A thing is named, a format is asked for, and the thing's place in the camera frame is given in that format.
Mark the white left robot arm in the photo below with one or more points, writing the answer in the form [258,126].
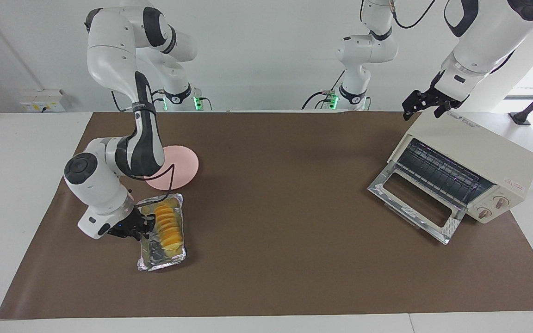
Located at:
[488,41]

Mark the glass oven door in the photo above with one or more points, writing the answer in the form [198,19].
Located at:
[389,194]

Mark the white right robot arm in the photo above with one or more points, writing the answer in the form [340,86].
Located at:
[104,51]

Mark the cream oven knob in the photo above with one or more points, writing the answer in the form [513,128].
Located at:
[501,202]
[484,213]

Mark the brown table mat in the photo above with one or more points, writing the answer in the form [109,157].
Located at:
[285,231]

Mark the aluminium foil tray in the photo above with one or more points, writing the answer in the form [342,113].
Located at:
[174,261]

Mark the white wall outlet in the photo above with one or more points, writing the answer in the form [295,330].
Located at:
[42,101]

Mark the cream toaster oven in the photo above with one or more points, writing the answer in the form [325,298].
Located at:
[474,148]

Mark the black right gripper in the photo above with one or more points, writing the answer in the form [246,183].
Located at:
[130,227]

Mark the metal oven rack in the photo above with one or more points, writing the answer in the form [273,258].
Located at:
[437,171]

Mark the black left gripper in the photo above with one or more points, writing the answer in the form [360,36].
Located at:
[437,96]

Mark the golden ridged bread loaf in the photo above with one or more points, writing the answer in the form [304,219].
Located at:
[171,226]

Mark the pink round plate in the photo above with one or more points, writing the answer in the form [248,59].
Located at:
[183,164]

